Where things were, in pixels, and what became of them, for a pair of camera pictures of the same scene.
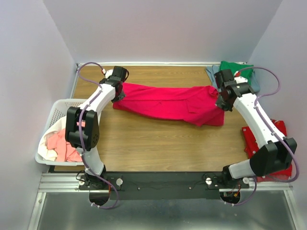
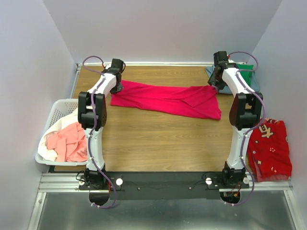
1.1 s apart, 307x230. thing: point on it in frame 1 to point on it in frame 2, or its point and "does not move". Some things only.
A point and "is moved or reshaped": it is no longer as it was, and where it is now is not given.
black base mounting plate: x=160 y=185 does not move
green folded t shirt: x=246 y=69 does not move
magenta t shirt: x=195 y=104 is moved or reshaped
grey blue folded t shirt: x=211 y=70 does not move
